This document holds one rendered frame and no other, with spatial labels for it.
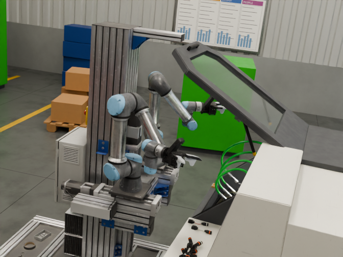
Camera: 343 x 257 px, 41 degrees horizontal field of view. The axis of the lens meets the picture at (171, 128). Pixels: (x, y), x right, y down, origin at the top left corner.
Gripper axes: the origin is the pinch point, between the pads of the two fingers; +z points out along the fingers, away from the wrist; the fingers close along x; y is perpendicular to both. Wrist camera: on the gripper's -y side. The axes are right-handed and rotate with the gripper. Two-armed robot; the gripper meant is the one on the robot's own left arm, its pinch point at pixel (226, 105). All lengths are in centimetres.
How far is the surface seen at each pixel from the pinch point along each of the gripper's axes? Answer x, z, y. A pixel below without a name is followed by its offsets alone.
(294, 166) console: 135, -11, -28
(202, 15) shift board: -576, 134, 58
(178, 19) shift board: -595, 90, 74
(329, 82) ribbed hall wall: -452, 374, 140
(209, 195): 58, -22, 43
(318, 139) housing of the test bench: 82, 33, -16
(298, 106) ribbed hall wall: -466, 329, 200
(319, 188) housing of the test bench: 143, 1, -21
